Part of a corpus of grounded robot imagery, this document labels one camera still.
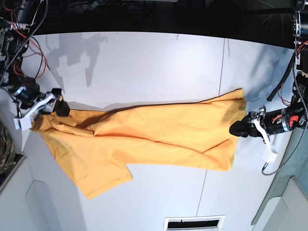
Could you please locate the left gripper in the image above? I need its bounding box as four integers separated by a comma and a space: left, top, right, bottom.
229, 105, 306, 154

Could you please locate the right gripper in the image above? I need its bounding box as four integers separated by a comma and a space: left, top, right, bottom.
7, 77, 70, 118

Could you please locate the yellow t-shirt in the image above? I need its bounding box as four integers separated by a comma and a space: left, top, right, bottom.
31, 89, 246, 199

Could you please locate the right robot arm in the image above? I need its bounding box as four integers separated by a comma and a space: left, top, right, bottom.
0, 0, 70, 118

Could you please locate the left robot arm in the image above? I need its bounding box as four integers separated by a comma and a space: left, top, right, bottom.
229, 0, 308, 144

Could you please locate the camouflage cloth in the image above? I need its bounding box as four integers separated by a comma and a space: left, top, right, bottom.
0, 123, 16, 174

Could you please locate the white right bin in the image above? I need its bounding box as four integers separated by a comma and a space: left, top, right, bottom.
253, 177, 308, 231

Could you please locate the white bin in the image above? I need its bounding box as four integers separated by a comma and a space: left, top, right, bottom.
253, 177, 308, 231
0, 156, 63, 231

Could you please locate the white floor vent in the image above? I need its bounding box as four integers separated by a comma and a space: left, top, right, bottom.
164, 215, 225, 231

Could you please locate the white left bin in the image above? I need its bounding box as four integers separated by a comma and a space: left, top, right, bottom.
0, 156, 63, 231

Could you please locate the braided camera cable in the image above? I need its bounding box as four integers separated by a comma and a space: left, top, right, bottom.
261, 55, 308, 176

